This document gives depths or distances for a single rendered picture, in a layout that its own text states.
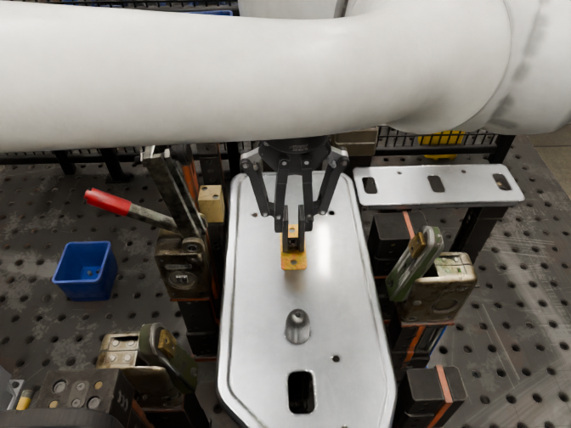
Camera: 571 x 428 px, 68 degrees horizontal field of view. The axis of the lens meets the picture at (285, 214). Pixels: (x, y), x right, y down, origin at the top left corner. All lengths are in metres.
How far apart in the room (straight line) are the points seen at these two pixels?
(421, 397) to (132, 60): 0.51
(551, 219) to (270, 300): 0.88
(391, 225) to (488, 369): 0.38
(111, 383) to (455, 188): 0.62
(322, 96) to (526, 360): 0.88
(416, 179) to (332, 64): 0.63
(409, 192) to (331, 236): 0.18
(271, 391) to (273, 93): 0.43
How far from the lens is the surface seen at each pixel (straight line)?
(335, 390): 0.56
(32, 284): 1.14
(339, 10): 0.33
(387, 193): 0.76
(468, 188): 0.82
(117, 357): 0.53
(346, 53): 0.20
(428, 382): 0.60
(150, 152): 0.51
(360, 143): 0.81
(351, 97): 0.20
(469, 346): 0.98
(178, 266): 0.63
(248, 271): 0.64
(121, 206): 0.58
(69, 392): 0.47
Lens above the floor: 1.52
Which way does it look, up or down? 47 degrees down
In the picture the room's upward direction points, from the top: straight up
